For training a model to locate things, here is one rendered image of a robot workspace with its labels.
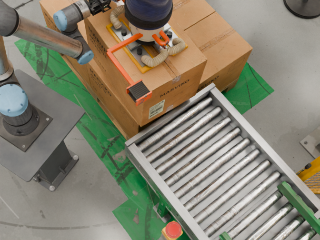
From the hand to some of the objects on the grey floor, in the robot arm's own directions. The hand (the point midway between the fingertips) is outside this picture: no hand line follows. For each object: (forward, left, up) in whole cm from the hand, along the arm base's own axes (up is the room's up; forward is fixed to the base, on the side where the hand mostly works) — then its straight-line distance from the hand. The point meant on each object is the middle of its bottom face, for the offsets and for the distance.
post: (-70, -102, -118) cm, 171 cm away
